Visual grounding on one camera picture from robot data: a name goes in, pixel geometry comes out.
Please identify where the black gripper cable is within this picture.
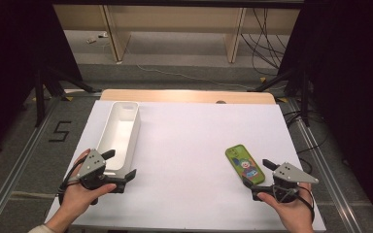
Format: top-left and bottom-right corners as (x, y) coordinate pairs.
(57, 156), (88, 207)
(298, 184), (316, 224)

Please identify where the white plastic bin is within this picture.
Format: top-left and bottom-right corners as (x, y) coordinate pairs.
(95, 101), (142, 178)

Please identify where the person's right hand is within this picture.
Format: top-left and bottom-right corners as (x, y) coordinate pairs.
(256, 183), (316, 233)

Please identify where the green clown print phone case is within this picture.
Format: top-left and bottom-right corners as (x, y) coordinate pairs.
(224, 144), (266, 185)

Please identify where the aluminium floor rail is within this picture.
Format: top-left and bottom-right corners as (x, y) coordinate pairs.
(0, 96), (63, 233)
(287, 98), (364, 233)

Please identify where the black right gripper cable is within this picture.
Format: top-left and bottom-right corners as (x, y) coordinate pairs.
(298, 184), (316, 224)

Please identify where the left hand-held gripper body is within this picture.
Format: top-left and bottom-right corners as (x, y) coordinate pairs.
(76, 149), (127, 194)

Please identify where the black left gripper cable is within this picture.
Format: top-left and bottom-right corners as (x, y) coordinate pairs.
(57, 156), (88, 207)

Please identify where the black floor cable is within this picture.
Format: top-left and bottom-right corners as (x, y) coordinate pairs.
(284, 110), (330, 175)

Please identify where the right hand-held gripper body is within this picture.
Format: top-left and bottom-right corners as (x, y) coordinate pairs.
(251, 161), (321, 205)

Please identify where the black curtain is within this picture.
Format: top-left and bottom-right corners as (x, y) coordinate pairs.
(0, 0), (83, 158)
(277, 0), (373, 232)

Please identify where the light wooden shelf unit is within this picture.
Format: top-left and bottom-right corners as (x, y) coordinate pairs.
(52, 4), (300, 64)

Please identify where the person's left hand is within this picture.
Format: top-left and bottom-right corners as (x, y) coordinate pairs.
(56, 149), (118, 224)

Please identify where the white table cover sheet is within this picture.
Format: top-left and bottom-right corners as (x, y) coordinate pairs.
(44, 99), (327, 232)

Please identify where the bundle of black hanging cables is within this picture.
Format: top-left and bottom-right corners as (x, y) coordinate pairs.
(241, 8), (289, 76)

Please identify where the black metal stand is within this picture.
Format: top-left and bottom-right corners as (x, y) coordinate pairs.
(33, 66), (102, 128)
(248, 64), (312, 128)

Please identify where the white floor cable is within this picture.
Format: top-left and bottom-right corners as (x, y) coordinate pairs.
(135, 63), (260, 90)

